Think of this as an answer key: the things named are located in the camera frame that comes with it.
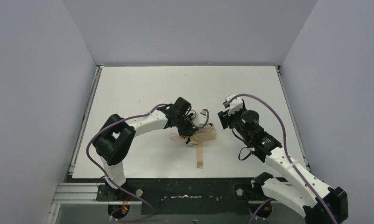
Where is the black and beige umbrella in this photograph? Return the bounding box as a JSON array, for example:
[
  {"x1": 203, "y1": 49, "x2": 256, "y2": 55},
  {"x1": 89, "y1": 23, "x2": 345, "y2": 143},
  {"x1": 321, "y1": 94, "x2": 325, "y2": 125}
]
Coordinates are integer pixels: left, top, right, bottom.
[{"x1": 169, "y1": 123, "x2": 216, "y2": 169}]

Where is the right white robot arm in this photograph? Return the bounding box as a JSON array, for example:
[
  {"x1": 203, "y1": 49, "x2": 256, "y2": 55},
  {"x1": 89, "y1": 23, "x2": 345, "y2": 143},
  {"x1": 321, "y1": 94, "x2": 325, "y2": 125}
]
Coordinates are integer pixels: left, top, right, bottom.
[{"x1": 218, "y1": 109, "x2": 349, "y2": 224}]

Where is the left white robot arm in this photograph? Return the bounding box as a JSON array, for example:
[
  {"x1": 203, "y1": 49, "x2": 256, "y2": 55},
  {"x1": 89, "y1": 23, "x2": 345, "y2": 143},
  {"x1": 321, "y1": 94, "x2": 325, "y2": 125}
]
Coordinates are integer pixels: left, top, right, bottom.
[{"x1": 89, "y1": 97, "x2": 197, "y2": 189}]

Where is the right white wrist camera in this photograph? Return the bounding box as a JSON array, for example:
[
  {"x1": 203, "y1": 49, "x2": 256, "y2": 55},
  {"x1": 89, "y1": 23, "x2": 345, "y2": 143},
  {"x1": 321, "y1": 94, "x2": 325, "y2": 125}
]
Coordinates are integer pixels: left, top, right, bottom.
[{"x1": 223, "y1": 93, "x2": 244, "y2": 116}]

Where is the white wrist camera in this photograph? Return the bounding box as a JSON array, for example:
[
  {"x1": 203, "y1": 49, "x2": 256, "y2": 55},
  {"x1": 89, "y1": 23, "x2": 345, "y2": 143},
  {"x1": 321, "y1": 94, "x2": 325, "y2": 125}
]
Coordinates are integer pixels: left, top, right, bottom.
[
  {"x1": 197, "y1": 109, "x2": 209, "y2": 128},
  {"x1": 223, "y1": 93, "x2": 244, "y2": 116}
]

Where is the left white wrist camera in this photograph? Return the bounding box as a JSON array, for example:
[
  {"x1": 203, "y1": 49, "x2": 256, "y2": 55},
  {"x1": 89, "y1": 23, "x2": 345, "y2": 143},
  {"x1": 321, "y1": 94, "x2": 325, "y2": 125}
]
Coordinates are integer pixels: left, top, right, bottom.
[{"x1": 197, "y1": 109, "x2": 209, "y2": 128}]

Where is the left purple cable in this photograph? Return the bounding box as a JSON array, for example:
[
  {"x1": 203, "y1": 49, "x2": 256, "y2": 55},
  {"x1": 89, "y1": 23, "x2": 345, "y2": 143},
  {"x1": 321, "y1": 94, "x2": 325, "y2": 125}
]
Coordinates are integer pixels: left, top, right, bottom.
[{"x1": 85, "y1": 103, "x2": 210, "y2": 223}]

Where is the purple cable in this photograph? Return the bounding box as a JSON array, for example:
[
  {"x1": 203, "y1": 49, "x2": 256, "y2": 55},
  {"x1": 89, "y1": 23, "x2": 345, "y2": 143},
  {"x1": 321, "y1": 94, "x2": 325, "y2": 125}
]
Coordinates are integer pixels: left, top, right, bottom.
[
  {"x1": 226, "y1": 93, "x2": 339, "y2": 224},
  {"x1": 85, "y1": 103, "x2": 210, "y2": 223}
]

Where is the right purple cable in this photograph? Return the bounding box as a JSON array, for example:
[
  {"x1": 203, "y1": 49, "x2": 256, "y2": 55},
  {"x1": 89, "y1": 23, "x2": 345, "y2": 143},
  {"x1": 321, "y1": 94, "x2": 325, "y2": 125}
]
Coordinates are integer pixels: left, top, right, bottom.
[{"x1": 226, "y1": 93, "x2": 339, "y2": 224}]

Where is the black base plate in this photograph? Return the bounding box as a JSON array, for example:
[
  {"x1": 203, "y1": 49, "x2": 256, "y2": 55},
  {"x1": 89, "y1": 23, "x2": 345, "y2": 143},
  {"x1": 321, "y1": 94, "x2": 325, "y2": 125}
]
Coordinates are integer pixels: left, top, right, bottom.
[{"x1": 96, "y1": 178, "x2": 267, "y2": 215}]

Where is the aluminium frame rail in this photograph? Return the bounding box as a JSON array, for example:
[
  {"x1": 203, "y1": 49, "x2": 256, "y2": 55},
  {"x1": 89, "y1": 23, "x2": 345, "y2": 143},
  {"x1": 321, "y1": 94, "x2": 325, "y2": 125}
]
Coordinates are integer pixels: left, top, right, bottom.
[{"x1": 46, "y1": 179, "x2": 253, "y2": 224}]

